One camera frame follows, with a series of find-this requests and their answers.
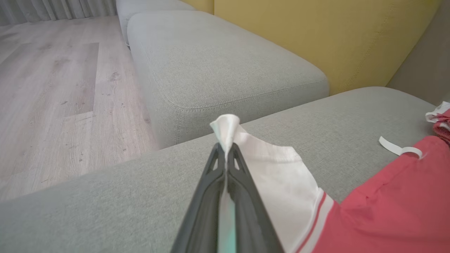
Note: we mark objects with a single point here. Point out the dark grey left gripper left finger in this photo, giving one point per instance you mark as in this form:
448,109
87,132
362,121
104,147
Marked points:
204,214

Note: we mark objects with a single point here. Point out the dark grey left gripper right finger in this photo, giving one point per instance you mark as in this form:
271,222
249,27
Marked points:
251,218

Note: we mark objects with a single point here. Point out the red and white t-shirt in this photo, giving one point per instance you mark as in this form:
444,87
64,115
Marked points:
386,211

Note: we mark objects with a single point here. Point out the red shorts with white stripe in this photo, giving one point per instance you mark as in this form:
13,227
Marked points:
442,123

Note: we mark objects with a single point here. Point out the large grey sofa chaise seat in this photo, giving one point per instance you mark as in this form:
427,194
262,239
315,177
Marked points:
88,211

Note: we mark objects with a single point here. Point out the long grey sofa seat cushion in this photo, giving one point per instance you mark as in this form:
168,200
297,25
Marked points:
218,63

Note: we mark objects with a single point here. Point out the wide yellow sofa back cushion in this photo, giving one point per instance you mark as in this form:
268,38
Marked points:
316,35

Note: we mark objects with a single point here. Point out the short grey sofa seat cushion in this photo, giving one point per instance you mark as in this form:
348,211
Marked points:
147,5

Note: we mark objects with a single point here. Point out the beige partition panel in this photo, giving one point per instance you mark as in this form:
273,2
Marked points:
425,52

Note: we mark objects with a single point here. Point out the grey pleated curtain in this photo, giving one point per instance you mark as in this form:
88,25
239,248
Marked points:
52,8

